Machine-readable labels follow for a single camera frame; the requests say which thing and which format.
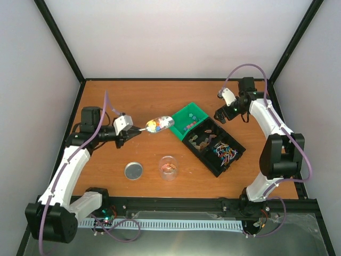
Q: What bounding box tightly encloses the light blue cable duct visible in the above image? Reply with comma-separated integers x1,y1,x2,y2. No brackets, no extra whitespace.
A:
77,216,243,231

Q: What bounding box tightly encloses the silver jar lid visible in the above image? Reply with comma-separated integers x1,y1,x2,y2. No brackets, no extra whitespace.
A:
124,162,143,180

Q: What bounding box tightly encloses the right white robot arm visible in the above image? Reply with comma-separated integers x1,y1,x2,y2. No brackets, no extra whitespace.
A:
214,77,305,217

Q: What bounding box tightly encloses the clear plastic jar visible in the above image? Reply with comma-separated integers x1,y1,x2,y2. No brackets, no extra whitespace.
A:
158,155,178,181

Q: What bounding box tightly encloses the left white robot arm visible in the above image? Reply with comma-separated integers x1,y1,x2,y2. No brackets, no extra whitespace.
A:
25,107,141,243

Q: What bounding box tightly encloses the purple cable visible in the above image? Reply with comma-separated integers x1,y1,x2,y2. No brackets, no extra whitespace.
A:
218,63,314,238
38,90,142,255

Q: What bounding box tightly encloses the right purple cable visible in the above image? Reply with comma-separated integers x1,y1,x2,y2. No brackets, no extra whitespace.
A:
218,63,314,238

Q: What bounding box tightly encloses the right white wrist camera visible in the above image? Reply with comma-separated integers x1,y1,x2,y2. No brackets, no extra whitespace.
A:
217,88,236,107

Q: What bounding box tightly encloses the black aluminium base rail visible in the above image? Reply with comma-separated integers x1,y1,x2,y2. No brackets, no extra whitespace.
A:
34,195,319,217

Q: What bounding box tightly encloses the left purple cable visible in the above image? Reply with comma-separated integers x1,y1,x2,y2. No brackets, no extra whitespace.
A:
38,90,142,255

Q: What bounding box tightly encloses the green candy bin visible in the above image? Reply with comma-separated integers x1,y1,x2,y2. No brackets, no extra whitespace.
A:
170,102,209,141

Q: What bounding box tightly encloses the black popsicle candy bin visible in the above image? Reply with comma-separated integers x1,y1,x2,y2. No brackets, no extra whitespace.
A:
182,117,233,158

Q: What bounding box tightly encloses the black lollipop candy bin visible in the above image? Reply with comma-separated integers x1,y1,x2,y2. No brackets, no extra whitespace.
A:
201,138,246,177

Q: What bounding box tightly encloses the metal scoop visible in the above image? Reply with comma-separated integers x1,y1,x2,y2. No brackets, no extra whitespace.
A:
139,116,175,133

